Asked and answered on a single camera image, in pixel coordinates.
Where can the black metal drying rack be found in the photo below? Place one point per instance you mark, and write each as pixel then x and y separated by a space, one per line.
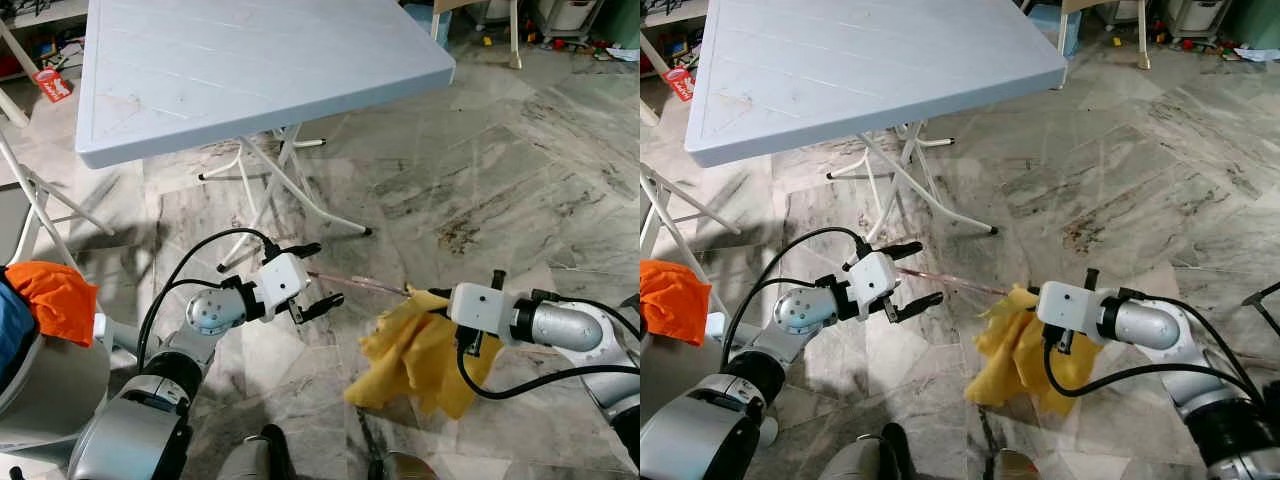
pixel 1262 300

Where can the orange cloth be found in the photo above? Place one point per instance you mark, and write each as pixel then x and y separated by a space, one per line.
pixel 55 300
pixel 670 300

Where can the red snack packet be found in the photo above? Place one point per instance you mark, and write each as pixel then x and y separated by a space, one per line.
pixel 52 85
pixel 680 85

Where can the pink plastic clothes hanger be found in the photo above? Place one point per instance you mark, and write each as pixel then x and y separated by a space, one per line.
pixel 950 278
pixel 360 283

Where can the yellow shirt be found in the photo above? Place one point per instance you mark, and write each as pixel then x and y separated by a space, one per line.
pixel 1020 350
pixel 410 350

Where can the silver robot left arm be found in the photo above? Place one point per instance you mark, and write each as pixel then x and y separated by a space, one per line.
pixel 215 310
pixel 800 310

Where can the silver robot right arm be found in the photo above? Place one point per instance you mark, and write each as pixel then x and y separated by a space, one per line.
pixel 565 325
pixel 1150 325

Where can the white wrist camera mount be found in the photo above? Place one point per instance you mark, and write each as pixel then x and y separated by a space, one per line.
pixel 872 280
pixel 1068 305
pixel 283 280
pixel 480 308

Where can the white paper sheet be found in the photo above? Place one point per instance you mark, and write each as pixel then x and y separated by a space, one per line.
pixel 1258 53
pixel 622 54

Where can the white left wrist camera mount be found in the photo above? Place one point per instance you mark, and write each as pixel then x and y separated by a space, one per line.
pixel 283 280
pixel 872 280

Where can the light blue plastic box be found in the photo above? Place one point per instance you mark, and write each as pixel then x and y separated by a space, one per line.
pixel 1050 30
pixel 422 25

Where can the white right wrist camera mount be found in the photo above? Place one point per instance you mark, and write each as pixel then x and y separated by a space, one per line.
pixel 480 308
pixel 1068 305

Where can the robot right leg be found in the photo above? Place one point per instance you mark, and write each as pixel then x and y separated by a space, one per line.
pixel 410 468
pixel 1015 467

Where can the beige plastic chair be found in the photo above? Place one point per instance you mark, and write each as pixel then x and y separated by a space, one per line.
pixel 1143 40
pixel 515 40

